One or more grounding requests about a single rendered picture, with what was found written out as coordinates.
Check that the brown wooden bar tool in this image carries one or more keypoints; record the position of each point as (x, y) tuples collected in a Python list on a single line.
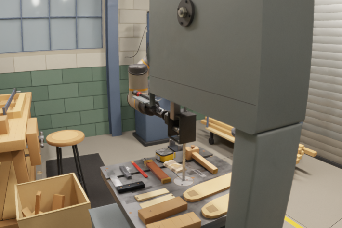
[(157, 170)]

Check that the small grey steel block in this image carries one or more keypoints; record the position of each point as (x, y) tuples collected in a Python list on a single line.
[(125, 172)]

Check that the red and black crank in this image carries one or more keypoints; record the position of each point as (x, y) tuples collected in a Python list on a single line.
[(139, 93)]

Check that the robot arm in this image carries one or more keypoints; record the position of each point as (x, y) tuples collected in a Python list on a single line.
[(137, 81)]

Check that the pale wooden strip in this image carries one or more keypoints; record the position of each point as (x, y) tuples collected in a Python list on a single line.
[(152, 203), (151, 195)]

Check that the pile of wood offcuts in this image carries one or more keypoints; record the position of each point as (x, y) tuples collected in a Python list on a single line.
[(304, 152)]

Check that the cream wooden workpiece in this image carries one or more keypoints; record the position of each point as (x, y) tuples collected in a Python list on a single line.
[(173, 166)]

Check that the beige guide post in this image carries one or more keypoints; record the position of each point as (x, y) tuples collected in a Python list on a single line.
[(173, 110)]

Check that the wooden scrap box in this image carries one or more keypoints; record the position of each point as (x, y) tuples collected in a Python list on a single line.
[(77, 209)]

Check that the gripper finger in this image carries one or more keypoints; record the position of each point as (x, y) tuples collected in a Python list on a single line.
[(163, 110), (162, 116)]

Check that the yellow tape measure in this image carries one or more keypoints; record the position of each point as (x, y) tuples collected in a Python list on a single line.
[(164, 155)]

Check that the wooden scrap piece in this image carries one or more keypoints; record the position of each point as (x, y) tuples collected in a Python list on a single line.
[(38, 202), (26, 211), (58, 201)]

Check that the large gridded window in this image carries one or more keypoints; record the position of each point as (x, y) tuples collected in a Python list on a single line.
[(50, 11)]

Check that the black round hub flange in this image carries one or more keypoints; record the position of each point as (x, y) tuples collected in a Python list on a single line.
[(185, 12)]

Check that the grey round throat plate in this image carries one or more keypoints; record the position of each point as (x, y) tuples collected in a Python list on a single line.
[(179, 181)]

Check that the black floor mat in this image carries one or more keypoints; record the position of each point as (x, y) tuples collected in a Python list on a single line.
[(90, 174)]

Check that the wooden workbench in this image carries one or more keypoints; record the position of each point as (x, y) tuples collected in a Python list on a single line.
[(16, 142)]

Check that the lumber cart with boards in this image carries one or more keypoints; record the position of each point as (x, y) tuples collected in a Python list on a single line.
[(219, 130)]

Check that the grey roller shutter door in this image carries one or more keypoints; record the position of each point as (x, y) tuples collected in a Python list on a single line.
[(324, 65)]

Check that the bandsaw blade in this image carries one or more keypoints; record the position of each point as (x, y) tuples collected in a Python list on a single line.
[(184, 161)]

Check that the black guide block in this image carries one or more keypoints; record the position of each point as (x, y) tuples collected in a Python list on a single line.
[(187, 128)]

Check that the red pencil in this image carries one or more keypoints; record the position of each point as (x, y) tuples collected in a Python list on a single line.
[(139, 169)]

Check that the grey bandsaw body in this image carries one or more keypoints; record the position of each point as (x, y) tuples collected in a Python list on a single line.
[(227, 51)]

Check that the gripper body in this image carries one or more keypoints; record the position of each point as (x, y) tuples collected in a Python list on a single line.
[(148, 109)]

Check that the paddle-shaped wooden board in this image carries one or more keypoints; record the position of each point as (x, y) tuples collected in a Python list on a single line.
[(205, 188), (213, 208)]

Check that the brown lined wooden block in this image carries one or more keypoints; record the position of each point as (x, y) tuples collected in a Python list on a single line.
[(176, 221)]

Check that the wooden mallet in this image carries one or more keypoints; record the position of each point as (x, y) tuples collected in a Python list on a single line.
[(203, 162)]

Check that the blue steel column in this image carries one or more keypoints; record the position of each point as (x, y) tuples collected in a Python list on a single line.
[(113, 51)]

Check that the grey metal bracket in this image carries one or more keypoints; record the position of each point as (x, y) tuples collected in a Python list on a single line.
[(173, 146)]

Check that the wooden stool with black legs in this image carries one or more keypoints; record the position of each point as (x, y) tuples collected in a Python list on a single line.
[(65, 137)]

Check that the grey metal bar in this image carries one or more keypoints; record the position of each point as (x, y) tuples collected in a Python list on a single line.
[(10, 100)]

